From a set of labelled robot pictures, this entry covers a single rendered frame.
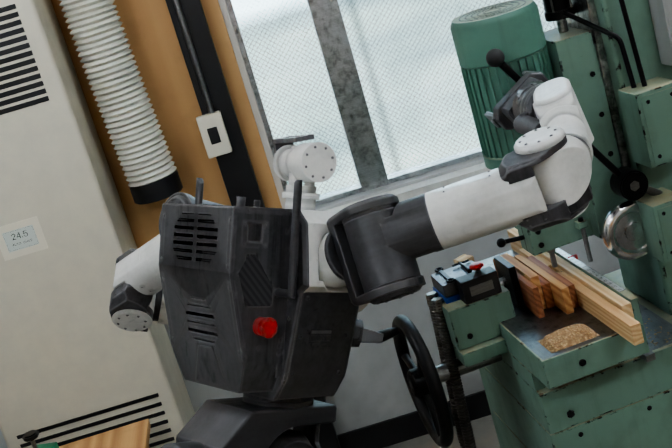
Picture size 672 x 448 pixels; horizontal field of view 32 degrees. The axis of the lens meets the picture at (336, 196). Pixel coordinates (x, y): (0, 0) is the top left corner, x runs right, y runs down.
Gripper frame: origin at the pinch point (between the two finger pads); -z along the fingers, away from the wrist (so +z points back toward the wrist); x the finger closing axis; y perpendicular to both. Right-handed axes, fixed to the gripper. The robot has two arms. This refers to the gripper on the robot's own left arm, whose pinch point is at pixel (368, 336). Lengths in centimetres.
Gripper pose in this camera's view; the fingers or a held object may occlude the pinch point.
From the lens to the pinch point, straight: 241.7
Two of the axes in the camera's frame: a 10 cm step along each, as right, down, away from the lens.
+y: 1.5, -9.7, 1.8
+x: 2.8, -1.3, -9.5
